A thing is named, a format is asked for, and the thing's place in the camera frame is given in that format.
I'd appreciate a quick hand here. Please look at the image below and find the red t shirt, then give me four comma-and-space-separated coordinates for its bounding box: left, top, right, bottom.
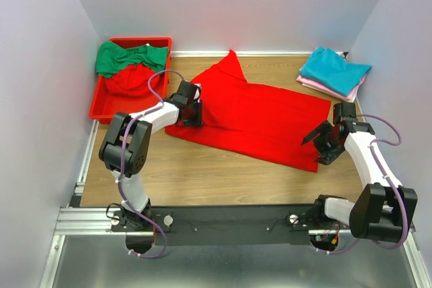
165, 51, 331, 172
105, 63, 155, 97

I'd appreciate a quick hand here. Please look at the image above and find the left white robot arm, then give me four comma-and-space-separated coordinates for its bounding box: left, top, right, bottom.
99, 80, 203, 228

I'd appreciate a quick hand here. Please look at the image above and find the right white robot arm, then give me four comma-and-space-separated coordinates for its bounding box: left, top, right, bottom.
302, 102, 418, 250

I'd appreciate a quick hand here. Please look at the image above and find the folded white t shirt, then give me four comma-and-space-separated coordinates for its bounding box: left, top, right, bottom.
342, 89, 357, 103

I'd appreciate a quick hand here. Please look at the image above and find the folded teal t shirt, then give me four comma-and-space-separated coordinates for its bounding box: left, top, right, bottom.
300, 47, 372, 96

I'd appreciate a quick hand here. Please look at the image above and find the folded pink t shirt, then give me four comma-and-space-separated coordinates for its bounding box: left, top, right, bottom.
296, 75, 366, 103

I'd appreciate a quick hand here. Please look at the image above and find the red plastic bin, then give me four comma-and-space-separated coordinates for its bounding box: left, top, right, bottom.
89, 36, 172, 124

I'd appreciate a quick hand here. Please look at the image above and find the green t shirt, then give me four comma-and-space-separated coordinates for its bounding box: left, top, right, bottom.
95, 41, 169, 78

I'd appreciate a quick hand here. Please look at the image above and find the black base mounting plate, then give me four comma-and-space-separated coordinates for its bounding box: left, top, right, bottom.
109, 203, 352, 248

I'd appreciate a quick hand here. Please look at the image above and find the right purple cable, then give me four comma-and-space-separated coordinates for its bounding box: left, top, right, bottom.
313, 113, 407, 256

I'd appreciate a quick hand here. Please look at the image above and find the purple cable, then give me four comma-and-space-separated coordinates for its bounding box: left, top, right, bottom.
114, 69, 185, 259
313, 113, 407, 256

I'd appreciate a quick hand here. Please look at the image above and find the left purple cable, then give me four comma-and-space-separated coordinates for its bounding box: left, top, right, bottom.
114, 69, 185, 259

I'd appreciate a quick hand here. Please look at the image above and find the aluminium frame rail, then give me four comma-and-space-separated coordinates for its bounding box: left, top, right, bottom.
41, 123, 431, 287

